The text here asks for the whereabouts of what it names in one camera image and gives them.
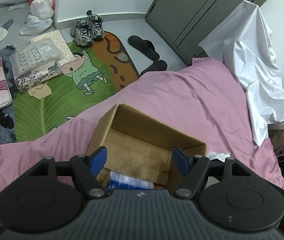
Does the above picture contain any brown cardboard box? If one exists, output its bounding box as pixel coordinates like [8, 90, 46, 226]
[87, 104, 206, 191]

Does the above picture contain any blue white plastic package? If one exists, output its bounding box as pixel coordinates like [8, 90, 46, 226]
[106, 171, 154, 191]

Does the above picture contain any pink bed sheet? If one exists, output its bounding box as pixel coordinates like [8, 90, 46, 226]
[0, 57, 284, 192]

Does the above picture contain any green cartoon floor mat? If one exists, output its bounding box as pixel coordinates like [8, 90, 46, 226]
[13, 32, 140, 142]

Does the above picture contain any black slipper near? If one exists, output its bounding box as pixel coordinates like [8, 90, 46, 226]
[140, 60, 167, 76]

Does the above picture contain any black slipper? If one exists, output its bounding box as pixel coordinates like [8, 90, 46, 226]
[128, 35, 160, 61]
[140, 60, 167, 76]

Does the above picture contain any packaged fabric bundle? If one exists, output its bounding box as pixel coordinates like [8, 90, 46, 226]
[10, 30, 75, 92]

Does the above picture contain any black slipper far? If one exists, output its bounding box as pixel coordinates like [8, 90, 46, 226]
[128, 35, 160, 61]

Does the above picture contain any grey sneaker left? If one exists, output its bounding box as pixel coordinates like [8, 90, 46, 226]
[70, 19, 94, 47]

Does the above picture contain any grey sneaker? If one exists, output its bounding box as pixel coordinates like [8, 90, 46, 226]
[70, 19, 94, 47]
[90, 15, 105, 40]

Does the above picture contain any grey sneaker right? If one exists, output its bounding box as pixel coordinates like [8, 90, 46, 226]
[90, 15, 105, 40]

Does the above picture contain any white cloth cover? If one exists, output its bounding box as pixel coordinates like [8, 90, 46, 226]
[199, 0, 284, 146]

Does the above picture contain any grey door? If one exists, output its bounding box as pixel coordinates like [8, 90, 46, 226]
[145, 0, 266, 66]

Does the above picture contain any white plastic bag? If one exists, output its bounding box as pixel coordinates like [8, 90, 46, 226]
[30, 0, 55, 20]

